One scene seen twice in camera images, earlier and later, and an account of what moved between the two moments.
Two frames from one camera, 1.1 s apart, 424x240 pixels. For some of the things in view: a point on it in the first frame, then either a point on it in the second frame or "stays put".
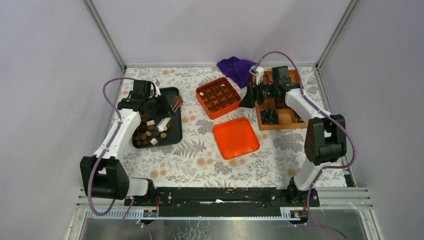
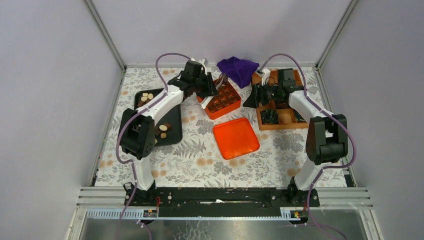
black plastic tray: (174, 133) stays put
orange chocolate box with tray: (217, 97) stays put
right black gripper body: (263, 92) stays put
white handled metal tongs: (164, 121) to (223, 79)
